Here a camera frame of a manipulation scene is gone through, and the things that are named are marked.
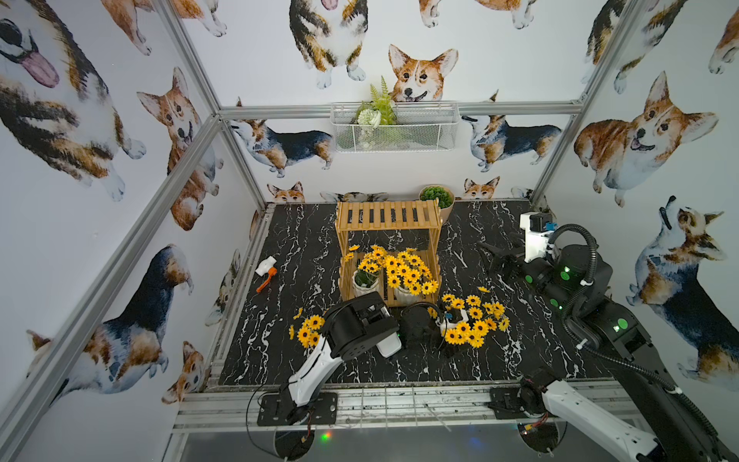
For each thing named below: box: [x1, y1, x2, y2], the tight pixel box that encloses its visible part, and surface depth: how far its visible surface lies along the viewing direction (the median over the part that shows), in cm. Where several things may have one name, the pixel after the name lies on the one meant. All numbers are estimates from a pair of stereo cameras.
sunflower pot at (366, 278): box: [343, 244, 387, 299], surface depth 87 cm
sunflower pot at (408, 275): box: [384, 248, 439, 305], surface depth 82 cm
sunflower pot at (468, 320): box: [434, 293, 511, 349], surface depth 76 cm
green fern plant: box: [355, 75, 398, 129], surface depth 84 cm
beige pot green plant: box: [418, 183, 456, 224], surface depth 111 cm
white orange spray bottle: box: [254, 256, 279, 293], surface depth 101 cm
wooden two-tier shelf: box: [334, 199, 444, 308], surface depth 84 cm
